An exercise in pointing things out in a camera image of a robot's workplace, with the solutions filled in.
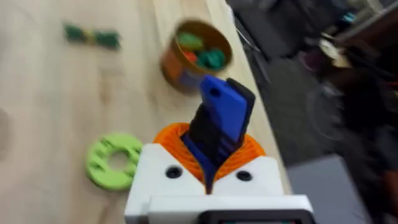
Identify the white orange right gripper left finger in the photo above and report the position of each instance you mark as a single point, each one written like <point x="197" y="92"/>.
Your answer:
<point x="161" y="174"/>

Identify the white orange right gripper right finger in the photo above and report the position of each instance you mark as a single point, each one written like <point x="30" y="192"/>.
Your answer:
<point x="252" y="177"/>

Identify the green toy vegetable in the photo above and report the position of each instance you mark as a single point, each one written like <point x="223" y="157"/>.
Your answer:
<point x="92" y="36"/>

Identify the green disc with holes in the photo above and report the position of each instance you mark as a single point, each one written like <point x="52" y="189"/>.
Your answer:
<point x="111" y="161"/>

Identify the grey box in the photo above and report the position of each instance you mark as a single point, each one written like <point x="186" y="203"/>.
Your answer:
<point x="329" y="189"/>

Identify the brown tub with toys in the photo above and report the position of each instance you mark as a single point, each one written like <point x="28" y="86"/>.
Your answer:
<point x="196" y="56"/>

